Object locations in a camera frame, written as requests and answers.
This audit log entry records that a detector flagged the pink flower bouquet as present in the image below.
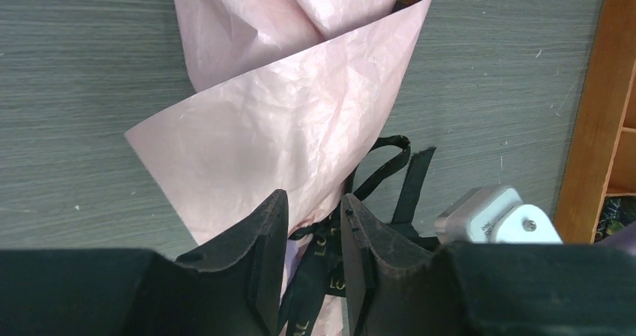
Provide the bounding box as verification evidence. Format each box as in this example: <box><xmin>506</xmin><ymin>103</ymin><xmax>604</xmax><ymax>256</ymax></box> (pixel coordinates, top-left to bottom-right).
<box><xmin>124</xmin><ymin>0</ymin><xmax>440</xmax><ymax>336</ymax></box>

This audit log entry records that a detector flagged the orange compartment tray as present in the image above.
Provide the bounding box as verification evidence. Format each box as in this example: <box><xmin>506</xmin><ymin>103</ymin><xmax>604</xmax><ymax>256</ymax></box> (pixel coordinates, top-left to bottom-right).
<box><xmin>553</xmin><ymin>0</ymin><xmax>635</xmax><ymax>244</ymax></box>

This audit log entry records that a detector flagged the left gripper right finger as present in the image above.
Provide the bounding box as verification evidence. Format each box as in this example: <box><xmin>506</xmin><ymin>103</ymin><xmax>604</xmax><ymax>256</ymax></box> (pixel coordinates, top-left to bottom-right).
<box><xmin>340</xmin><ymin>194</ymin><xmax>635</xmax><ymax>335</ymax></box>

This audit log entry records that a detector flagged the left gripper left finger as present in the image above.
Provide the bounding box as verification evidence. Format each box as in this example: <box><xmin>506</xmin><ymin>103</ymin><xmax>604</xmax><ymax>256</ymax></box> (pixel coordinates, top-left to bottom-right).
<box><xmin>1</xmin><ymin>190</ymin><xmax>288</xmax><ymax>335</ymax></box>

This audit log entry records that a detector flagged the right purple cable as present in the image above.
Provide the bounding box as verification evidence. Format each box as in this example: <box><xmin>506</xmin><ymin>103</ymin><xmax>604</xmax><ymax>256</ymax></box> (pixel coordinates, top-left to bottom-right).
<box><xmin>595</xmin><ymin>221</ymin><xmax>636</xmax><ymax>255</ymax></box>

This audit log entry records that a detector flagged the dark green rolled ribbon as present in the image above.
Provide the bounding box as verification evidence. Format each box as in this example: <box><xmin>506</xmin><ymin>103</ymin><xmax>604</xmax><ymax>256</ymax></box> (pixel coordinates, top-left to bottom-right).
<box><xmin>597</xmin><ymin>196</ymin><xmax>635</xmax><ymax>233</ymax></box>

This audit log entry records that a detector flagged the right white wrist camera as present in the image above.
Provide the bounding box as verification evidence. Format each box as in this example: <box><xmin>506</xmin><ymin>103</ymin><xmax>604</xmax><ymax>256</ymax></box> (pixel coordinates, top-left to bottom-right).
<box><xmin>434</xmin><ymin>185</ymin><xmax>563</xmax><ymax>245</ymax></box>

